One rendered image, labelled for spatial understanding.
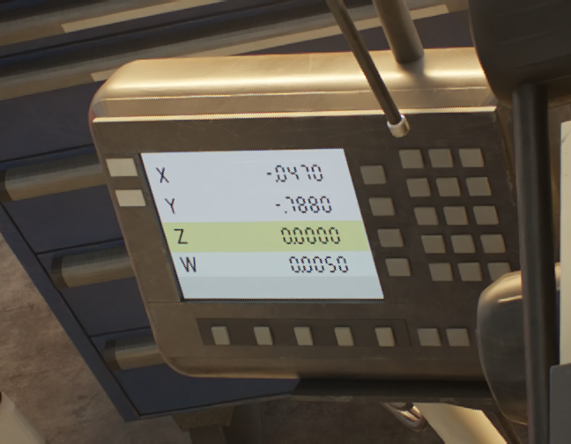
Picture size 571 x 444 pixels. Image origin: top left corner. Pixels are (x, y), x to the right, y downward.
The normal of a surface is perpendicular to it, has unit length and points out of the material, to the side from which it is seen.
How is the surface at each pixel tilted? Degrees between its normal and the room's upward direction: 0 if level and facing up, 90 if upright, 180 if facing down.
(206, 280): 70
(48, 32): 90
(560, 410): 0
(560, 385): 0
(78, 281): 90
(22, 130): 90
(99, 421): 0
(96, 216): 90
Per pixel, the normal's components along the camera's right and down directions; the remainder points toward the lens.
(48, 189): -0.11, 0.75
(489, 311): -0.72, -0.42
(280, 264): -0.40, 0.50
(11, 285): -0.36, -0.65
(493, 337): -0.70, -0.10
